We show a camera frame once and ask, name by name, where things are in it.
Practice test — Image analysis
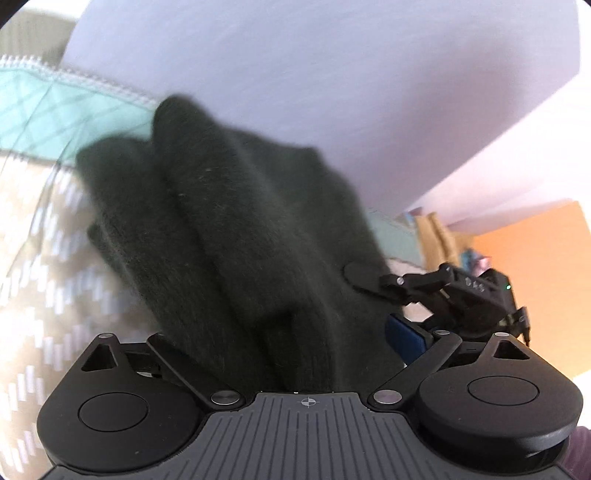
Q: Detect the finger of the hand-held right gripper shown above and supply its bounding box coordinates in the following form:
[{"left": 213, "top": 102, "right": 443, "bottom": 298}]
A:
[
  {"left": 344, "top": 261, "right": 451, "bottom": 305},
  {"left": 403, "top": 295, "right": 462, "bottom": 331}
]

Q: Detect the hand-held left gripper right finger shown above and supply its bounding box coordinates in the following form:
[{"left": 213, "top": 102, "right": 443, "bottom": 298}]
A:
[{"left": 368, "top": 314, "right": 533, "bottom": 411}]

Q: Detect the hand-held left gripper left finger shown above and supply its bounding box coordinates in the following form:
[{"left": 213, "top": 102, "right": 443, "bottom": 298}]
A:
[{"left": 81, "top": 331, "right": 245, "bottom": 411}]

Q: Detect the dark green knit sweater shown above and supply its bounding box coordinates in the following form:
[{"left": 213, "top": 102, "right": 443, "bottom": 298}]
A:
[{"left": 76, "top": 95, "right": 409, "bottom": 395}]

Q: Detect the orange door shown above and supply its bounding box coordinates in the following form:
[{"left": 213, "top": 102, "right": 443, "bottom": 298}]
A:
[{"left": 471, "top": 198, "right": 591, "bottom": 384}]

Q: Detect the beige white zigzag blanket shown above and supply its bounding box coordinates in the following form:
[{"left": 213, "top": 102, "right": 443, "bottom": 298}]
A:
[{"left": 0, "top": 152, "right": 160, "bottom": 480}]

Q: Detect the purple knit clothing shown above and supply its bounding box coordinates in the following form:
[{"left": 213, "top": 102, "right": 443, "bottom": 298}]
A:
[{"left": 566, "top": 427, "right": 591, "bottom": 480}]

